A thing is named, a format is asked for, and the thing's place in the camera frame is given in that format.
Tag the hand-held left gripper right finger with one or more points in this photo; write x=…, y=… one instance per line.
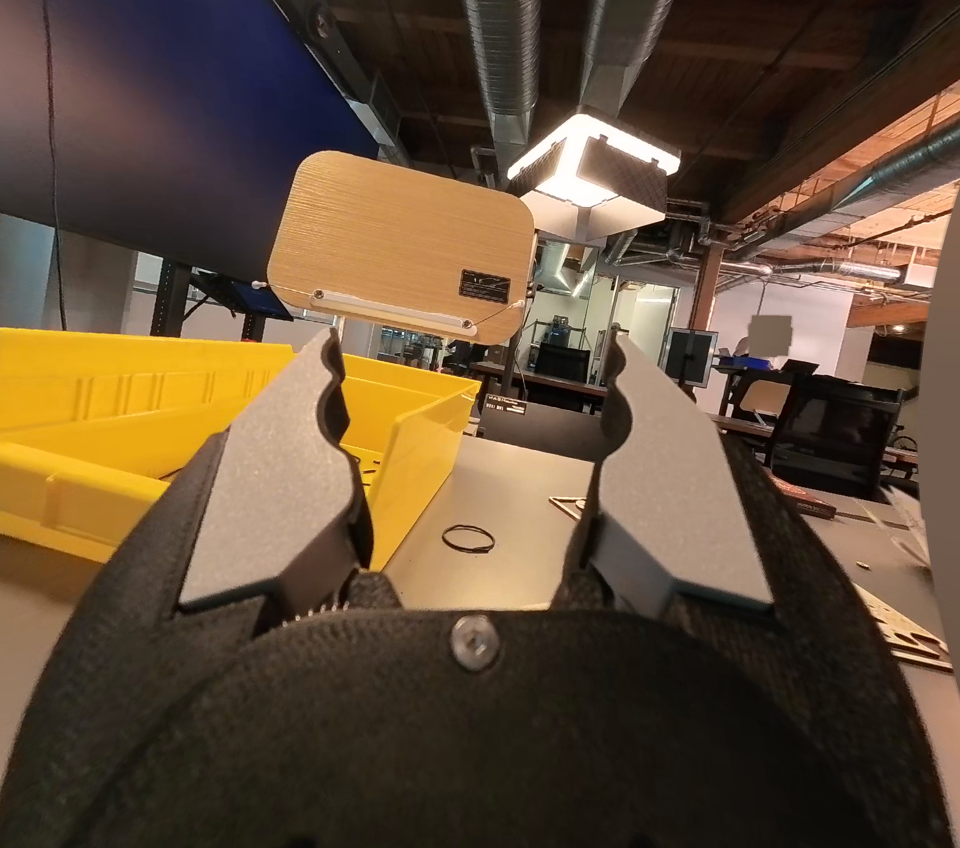
x=675, y=488

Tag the black metal rack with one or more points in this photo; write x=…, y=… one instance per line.
x=169, y=300

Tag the wooden board stand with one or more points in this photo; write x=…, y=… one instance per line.
x=390, y=233

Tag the small grey monitor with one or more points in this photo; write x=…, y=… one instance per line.
x=691, y=353

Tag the wooden sheet with many holes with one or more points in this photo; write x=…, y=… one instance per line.
x=892, y=627

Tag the dark brown flat box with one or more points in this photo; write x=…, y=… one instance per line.
x=806, y=499

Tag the black mesh office chair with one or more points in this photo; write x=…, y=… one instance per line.
x=840, y=435

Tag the black box with white print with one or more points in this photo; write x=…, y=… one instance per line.
x=540, y=428

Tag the black rubber band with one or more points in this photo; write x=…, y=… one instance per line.
x=459, y=549

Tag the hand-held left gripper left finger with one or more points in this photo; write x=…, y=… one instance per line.
x=277, y=488

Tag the yellow plastic bin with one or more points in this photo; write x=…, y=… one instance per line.
x=112, y=413

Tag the large blue panel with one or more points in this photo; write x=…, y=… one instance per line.
x=150, y=75

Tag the square pendant lamp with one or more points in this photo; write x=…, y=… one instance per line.
x=622, y=173

